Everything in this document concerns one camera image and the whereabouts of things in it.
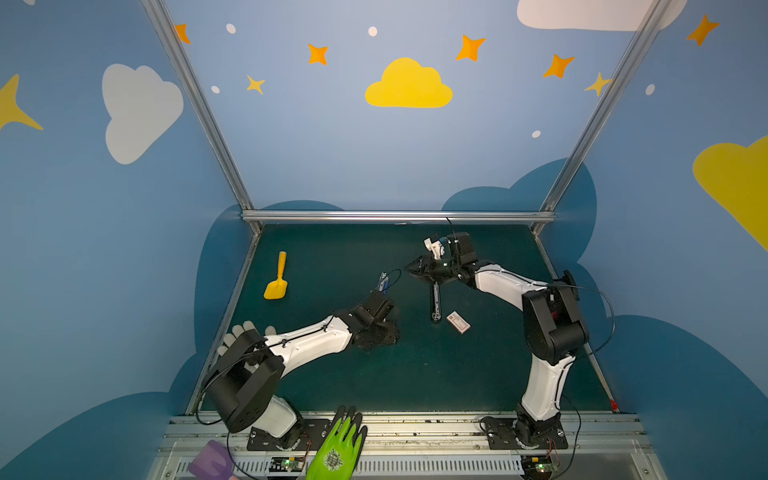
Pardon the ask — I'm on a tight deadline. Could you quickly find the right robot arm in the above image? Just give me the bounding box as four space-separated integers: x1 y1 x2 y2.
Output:
406 232 589 449

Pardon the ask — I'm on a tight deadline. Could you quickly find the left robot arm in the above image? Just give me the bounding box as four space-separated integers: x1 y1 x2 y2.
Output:
202 291 400 440

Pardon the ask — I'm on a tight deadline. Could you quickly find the yellow toy shovel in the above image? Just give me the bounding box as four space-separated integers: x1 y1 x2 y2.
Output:
263 251 288 300

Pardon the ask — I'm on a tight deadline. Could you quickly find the red black clamp tool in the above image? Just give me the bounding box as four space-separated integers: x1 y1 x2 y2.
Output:
557 270 580 301

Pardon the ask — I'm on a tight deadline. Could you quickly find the green black work glove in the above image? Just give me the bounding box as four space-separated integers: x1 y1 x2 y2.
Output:
306 406 368 480

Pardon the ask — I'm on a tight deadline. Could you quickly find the white cotton glove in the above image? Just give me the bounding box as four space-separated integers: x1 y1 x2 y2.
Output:
216 321 273 360

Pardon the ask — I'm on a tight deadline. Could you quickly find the purple cloth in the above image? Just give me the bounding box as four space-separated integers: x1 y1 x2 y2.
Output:
188 440 237 480

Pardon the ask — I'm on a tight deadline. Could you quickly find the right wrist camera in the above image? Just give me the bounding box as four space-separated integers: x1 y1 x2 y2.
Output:
424 235 445 260

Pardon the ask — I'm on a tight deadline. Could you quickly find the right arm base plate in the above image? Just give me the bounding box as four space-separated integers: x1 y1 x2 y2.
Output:
479 413 568 450

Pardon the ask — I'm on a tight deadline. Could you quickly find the aluminium frame back bar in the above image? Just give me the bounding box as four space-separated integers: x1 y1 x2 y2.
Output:
241 210 556 224

